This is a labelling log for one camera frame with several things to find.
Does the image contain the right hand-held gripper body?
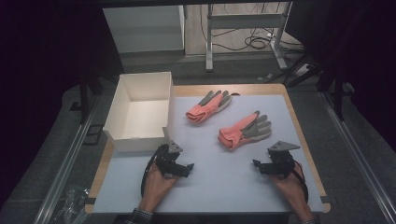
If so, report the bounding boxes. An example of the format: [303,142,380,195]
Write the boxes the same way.
[264,140,302,180]

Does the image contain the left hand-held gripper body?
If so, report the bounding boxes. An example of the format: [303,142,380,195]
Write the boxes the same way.
[154,140,185,180]

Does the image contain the pink and grey work glove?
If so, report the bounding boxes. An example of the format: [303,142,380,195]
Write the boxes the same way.
[185,90,233,124]
[217,110,273,151]

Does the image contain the white box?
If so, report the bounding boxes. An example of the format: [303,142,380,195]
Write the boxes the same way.
[102,71,176,153]

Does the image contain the person's left hand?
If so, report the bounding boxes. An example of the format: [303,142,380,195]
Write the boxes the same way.
[138,162,181,213]

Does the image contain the person's right hand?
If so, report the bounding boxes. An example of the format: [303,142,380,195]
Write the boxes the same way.
[268,161,308,216]

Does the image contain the light grey table mat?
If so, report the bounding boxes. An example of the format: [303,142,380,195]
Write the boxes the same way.
[92,94,325,215]

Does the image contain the white power strip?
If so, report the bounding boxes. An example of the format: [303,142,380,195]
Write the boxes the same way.
[293,63,311,77]

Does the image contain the black tripod stand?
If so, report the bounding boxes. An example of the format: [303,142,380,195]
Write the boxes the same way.
[264,52,356,122]

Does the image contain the dark stand leg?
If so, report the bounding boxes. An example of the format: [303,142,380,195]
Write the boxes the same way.
[69,74,105,125]

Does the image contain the clear plastic bag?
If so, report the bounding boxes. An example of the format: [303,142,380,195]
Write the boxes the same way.
[55,185,92,224]

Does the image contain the white cabinet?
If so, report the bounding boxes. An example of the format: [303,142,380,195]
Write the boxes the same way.
[102,4,186,54]

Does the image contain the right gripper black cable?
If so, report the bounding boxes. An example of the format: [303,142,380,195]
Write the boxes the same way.
[291,160,310,203]

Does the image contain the aluminium floor rail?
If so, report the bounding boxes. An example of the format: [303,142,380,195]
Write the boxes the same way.
[32,95,101,224]
[319,91,396,224]

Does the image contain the black floor cables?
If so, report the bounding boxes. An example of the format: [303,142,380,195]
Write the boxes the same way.
[199,2,305,54]

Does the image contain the grey metal desk frame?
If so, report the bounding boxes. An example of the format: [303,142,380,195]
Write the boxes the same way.
[205,1,294,73]

